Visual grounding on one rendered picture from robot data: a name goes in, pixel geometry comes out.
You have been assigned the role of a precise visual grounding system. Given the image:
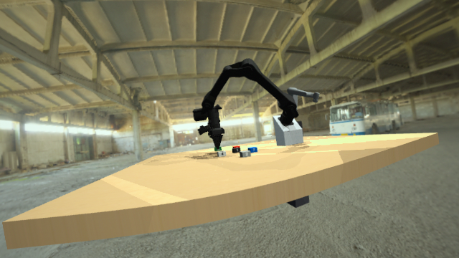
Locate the blue block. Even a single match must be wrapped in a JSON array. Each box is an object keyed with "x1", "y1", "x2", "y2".
[{"x1": 248, "y1": 147, "x2": 258, "y2": 153}]

